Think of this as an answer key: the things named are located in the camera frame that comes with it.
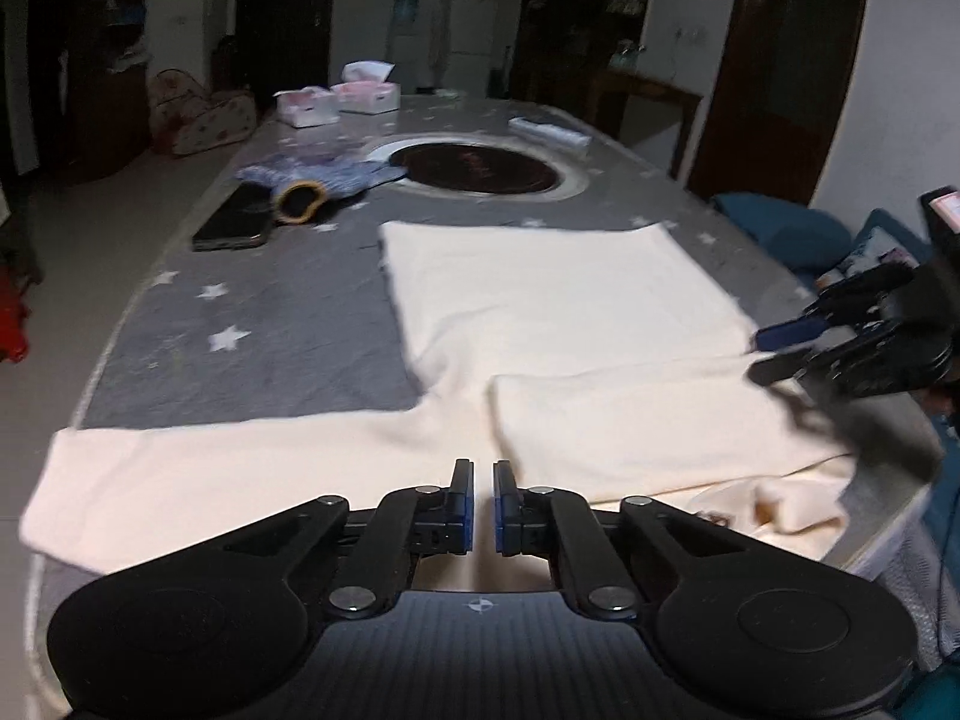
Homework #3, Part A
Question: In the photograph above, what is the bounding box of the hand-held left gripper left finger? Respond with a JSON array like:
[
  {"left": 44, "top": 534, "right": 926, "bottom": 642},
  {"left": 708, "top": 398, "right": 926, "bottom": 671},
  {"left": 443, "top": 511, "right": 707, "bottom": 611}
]
[{"left": 217, "top": 459, "right": 475, "bottom": 620}]

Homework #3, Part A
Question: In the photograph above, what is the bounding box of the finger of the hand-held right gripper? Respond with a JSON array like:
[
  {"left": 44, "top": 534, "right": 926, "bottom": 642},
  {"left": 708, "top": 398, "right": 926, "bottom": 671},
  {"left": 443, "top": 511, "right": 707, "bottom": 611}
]
[
  {"left": 750, "top": 319, "right": 955, "bottom": 400},
  {"left": 756, "top": 262, "right": 920, "bottom": 352}
]

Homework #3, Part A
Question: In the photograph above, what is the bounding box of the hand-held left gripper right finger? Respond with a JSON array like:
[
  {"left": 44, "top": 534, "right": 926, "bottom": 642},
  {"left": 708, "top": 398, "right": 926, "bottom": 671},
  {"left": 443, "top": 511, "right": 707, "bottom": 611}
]
[{"left": 492, "top": 459, "right": 751, "bottom": 620}]

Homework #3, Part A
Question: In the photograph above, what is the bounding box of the cream sweatshirt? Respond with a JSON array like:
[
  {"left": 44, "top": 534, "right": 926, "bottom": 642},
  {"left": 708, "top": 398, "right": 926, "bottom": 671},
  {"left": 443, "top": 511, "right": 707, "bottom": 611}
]
[{"left": 19, "top": 221, "right": 860, "bottom": 593}]

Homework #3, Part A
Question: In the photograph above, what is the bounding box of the patterned pillow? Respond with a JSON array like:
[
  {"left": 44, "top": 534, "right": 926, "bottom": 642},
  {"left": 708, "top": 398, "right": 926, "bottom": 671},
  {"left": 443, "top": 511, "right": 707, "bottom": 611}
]
[{"left": 832, "top": 229, "right": 920, "bottom": 287}]

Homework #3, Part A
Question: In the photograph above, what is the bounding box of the grey star-print tablecloth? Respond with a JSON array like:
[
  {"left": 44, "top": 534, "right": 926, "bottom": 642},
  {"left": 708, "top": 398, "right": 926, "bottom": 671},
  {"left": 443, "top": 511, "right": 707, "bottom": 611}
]
[{"left": 22, "top": 94, "right": 946, "bottom": 720}]

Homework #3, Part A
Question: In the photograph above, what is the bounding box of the brown glazed door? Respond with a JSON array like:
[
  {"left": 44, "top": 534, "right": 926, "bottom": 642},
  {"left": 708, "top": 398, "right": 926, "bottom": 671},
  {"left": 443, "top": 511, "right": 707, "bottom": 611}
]
[{"left": 686, "top": 0, "right": 875, "bottom": 208}]

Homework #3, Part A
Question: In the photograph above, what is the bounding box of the brown wooden desk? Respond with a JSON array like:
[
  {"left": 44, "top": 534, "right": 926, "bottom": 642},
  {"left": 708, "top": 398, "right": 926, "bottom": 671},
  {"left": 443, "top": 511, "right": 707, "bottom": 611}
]
[{"left": 585, "top": 69, "right": 706, "bottom": 181}]

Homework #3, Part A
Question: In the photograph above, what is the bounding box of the white remote control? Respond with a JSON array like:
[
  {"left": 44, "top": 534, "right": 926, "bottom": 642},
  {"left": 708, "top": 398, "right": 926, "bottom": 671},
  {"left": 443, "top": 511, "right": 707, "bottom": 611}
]
[{"left": 508, "top": 116, "right": 590, "bottom": 155}]

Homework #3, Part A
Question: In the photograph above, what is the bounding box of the round black built-in hotplate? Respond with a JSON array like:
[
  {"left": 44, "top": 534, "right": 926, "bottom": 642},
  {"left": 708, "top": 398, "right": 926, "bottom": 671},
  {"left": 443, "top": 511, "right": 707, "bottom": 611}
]
[{"left": 367, "top": 133, "right": 590, "bottom": 203}]

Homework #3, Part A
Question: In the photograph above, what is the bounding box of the black smartphone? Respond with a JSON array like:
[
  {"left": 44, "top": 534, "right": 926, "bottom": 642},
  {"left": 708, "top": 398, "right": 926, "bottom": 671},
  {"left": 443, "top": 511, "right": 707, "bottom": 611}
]
[{"left": 192, "top": 181, "right": 275, "bottom": 253}]

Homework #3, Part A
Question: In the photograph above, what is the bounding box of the dark wooden display cabinet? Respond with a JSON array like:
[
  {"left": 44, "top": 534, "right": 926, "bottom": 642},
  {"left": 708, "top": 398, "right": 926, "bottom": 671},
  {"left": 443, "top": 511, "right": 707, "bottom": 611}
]
[{"left": 510, "top": 0, "right": 662, "bottom": 103}]

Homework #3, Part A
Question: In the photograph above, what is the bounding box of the pink white tissue box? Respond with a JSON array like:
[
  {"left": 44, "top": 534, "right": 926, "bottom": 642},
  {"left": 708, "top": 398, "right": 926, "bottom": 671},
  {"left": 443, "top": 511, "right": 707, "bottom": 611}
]
[{"left": 332, "top": 60, "right": 400, "bottom": 114}]

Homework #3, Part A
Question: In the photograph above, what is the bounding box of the small white tissue pack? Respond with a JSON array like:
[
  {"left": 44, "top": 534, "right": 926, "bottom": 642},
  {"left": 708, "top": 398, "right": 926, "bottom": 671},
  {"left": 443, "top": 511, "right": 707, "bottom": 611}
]
[{"left": 274, "top": 86, "right": 339, "bottom": 128}]

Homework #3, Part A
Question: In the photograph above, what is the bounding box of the white refrigerator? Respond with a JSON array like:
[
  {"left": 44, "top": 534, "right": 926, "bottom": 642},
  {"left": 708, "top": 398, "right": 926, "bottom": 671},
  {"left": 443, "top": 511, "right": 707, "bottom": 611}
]
[{"left": 448, "top": 0, "right": 500, "bottom": 88}]

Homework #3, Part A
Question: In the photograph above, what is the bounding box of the white water dispenser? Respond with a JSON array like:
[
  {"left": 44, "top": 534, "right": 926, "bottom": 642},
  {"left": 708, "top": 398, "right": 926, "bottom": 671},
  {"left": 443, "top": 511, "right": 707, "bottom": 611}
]
[{"left": 390, "top": 30, "right": 422, "bottom": 88}]

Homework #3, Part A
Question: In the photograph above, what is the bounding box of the pink patterned play tent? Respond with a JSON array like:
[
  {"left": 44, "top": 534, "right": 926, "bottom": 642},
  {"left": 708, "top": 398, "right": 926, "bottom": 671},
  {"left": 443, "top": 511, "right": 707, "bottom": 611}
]
[{"left": 146, "top": 69, "right": 260, "bottom": 159}]

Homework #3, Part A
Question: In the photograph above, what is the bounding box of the red plastic stool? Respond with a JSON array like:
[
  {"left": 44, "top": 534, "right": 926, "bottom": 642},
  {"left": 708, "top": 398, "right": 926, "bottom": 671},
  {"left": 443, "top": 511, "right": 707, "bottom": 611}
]
[{"left": 0, "top": 270, "right": 32, "bottom": 365}]

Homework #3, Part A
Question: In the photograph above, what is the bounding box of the dark wooden door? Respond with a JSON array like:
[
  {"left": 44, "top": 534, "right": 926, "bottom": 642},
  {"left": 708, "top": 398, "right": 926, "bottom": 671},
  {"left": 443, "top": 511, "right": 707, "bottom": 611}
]
[{"left": 234, "top": 0, "right": 335, "bottom": 91}]

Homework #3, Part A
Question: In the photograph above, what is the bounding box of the arched wooden shelf unit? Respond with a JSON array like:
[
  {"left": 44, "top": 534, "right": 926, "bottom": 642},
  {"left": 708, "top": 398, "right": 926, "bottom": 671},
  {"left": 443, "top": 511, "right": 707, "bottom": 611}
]
[{"left": 0, "top": 0, "right": 152, "bottom": 182}]

